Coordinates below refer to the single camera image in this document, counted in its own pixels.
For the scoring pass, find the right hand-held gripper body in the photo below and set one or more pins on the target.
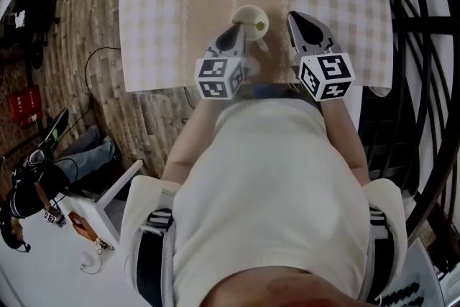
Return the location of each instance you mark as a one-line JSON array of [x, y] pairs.
[[325, 73]]

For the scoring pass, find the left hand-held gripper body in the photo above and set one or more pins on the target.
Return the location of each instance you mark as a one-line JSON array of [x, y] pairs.
[[215, 77]]

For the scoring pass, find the cream ceramic cup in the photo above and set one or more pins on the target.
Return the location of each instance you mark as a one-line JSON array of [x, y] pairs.
[[248, 16]]

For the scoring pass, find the person's right forearm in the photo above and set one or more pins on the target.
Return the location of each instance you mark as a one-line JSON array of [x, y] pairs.
[[345, 134]]

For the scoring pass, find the person's left forearm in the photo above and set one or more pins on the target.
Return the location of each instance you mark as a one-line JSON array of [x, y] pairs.
[[196, 138]]

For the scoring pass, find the person's left hand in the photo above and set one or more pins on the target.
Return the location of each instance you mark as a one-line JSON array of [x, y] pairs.
[[253, 67]]

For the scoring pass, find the person's blue trousers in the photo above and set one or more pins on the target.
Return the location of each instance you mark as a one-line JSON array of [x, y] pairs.
[[269, 91]]

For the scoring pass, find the checked beige tablecloth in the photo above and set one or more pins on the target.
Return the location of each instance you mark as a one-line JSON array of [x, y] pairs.
[[154, 28]]

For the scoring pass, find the black metal railing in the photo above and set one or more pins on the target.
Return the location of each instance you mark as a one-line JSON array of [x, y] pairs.
[[409, 46]]

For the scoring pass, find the person's white shirt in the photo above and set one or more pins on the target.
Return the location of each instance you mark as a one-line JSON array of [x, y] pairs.
[[269, 190]]

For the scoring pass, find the person's white jacket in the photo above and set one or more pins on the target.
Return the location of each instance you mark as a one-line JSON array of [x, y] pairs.
[[143, 197]]

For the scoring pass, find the black tablet on stand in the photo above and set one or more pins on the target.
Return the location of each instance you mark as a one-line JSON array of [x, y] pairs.
[[55, 127]]

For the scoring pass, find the red box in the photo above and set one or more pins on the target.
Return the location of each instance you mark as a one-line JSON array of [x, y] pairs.
[[25, 104]]

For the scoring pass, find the brown wooden box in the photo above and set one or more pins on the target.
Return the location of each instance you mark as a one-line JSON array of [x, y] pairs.
[[83, 226]]

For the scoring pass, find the white side table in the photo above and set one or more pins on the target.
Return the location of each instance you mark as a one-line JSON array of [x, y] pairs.
[[54, 273]]

